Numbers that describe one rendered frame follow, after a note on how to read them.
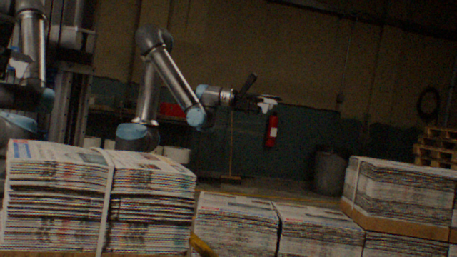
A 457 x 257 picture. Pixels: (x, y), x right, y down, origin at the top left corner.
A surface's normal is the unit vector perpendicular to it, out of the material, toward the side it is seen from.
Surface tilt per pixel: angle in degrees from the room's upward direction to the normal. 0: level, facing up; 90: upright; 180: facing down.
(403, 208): 90
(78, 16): 90
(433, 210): 90
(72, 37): 90
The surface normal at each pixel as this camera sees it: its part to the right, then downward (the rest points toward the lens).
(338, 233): 0.05, 0.06
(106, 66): 0.35, 0.11
